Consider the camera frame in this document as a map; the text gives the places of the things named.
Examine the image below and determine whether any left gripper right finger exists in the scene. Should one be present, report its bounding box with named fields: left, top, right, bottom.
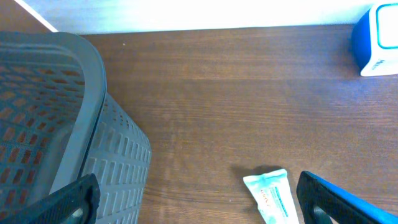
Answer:
left=296, top=171, right=397, bottom=224

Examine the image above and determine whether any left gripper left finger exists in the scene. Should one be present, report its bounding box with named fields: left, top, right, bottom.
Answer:
left=1, top=174, right=100, bottom=224

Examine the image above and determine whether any white barcode scanner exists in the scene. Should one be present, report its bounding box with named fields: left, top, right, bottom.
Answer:
left=351, top=1, right=397, bottom=77

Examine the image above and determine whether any grey plastic basket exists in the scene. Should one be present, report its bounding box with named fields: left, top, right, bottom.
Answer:
left=1, top=32, right=152, bottom=223

